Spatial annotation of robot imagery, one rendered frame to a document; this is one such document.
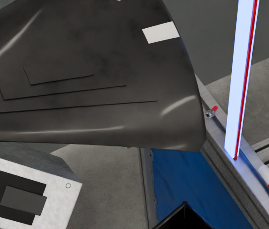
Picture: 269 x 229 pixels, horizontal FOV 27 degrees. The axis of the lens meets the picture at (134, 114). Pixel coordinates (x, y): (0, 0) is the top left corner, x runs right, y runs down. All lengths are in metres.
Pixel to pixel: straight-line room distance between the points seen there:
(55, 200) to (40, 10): 0.21
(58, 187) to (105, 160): 1.23
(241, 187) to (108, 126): 0.37
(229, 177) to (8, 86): 0.44
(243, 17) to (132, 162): 1.26
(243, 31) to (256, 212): 0.29
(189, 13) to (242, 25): 1.05
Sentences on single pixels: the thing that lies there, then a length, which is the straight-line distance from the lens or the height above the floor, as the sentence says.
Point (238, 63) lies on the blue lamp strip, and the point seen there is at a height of 1.05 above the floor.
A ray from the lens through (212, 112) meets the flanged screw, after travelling 0.84.
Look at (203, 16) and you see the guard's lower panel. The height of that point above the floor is 0.37.
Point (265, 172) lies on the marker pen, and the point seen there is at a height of 0.87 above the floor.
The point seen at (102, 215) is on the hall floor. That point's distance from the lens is 1.75.
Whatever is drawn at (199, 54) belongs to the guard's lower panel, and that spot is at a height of 0.22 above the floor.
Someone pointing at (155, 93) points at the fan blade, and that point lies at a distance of 0.50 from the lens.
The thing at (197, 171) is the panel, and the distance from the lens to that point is 1.03.
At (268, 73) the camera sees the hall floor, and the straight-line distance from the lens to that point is 2.07.
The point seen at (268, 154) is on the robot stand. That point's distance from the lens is 1.58.
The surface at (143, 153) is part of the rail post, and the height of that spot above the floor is 0.45.
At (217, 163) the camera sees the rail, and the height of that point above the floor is 0.82.
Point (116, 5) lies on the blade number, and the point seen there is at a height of 1.18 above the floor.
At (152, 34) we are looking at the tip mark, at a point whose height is 1.16.
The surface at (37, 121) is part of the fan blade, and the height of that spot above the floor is 1.17.
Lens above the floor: 1.54
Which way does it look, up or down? 52 degrees down
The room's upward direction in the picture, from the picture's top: 7 degrees counter-clockwise
